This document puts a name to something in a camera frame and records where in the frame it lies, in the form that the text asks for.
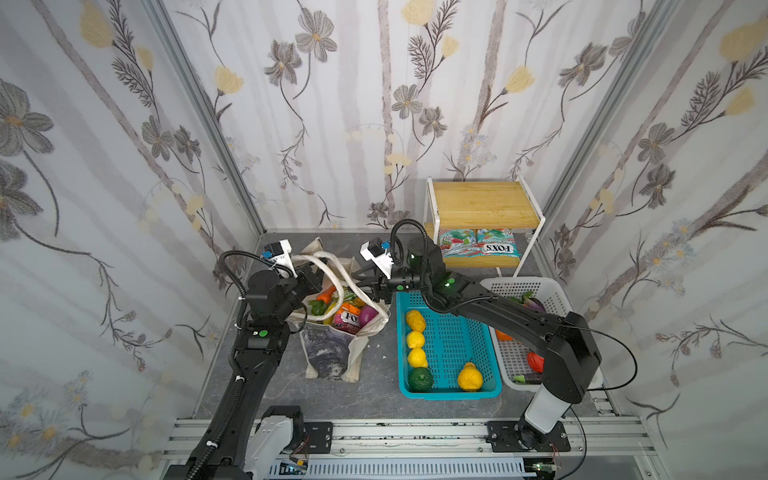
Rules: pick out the yellow lemon top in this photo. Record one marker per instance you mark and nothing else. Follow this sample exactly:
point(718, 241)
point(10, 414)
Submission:
point(415, 321)

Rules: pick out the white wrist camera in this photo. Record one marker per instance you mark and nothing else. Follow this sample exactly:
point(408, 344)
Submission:
point(378, 252)
point(279, 253)

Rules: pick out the red green candy bag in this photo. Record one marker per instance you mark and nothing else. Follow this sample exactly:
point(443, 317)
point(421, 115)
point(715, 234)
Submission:
point(458, 243)

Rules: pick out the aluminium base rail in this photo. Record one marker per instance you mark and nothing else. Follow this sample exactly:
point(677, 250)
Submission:
point(584, 448)

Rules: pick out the purple onion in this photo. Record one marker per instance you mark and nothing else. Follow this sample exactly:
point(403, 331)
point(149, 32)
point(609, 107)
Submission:
point(367, 314)

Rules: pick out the white plastic basket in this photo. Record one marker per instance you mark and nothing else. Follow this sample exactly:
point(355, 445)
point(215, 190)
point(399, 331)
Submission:
point(512, 355)

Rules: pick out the white wooden shelf rack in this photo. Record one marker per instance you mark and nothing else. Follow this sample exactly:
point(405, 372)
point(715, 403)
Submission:
point(491, 205)

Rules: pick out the large yellow citrus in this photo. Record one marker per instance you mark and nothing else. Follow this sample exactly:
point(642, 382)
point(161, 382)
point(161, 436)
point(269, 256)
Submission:
point(470, 379)

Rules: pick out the orange snack bag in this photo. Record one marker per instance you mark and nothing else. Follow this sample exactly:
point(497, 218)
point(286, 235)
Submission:
point(346, 319)

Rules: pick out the green avocado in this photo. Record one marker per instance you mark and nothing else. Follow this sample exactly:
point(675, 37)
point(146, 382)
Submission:
point(420, 380)

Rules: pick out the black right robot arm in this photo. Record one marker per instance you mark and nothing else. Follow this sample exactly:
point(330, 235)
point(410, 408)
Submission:
point(567, 345)

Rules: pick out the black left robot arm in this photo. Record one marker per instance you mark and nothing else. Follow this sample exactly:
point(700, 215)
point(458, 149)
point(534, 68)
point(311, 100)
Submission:
point(240, 384)

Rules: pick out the yellow lemon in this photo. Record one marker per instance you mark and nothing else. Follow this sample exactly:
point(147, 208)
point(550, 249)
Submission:
point(417, 358)
point(415, 321)
point(415, 340)

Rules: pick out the green snack bag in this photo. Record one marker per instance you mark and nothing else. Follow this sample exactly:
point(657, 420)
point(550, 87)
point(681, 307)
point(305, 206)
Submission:
point(318, 308)

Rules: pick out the red tomato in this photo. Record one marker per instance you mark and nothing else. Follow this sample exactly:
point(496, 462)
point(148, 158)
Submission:
point(535, 362)

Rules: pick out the teal plastic basket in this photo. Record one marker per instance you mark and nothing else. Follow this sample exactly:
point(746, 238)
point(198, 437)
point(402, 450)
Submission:
point(451, 343)

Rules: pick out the cream canvas tote bag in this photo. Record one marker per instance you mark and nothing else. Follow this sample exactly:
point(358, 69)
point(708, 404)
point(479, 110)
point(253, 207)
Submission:
point(330, 353)

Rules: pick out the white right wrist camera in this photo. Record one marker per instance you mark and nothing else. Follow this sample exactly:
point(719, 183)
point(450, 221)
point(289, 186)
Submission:
point(378, 252)

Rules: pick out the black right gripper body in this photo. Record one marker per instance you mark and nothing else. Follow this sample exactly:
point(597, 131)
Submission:
point(380, 282)

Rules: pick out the Fox's candy bag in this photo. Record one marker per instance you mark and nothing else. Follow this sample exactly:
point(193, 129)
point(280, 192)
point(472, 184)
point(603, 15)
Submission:
point(497, 242)

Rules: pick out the purple eggplant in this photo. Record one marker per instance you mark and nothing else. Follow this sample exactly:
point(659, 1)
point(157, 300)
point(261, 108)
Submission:
point(533, 304)

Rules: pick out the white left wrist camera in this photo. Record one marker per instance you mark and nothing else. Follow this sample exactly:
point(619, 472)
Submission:
point(279, 253)

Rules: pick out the orange carrot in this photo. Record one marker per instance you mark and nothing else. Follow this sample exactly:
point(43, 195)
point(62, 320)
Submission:
point(326, 296)

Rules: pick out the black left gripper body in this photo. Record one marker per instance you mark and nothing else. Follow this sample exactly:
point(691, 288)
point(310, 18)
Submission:
point(309, 278)

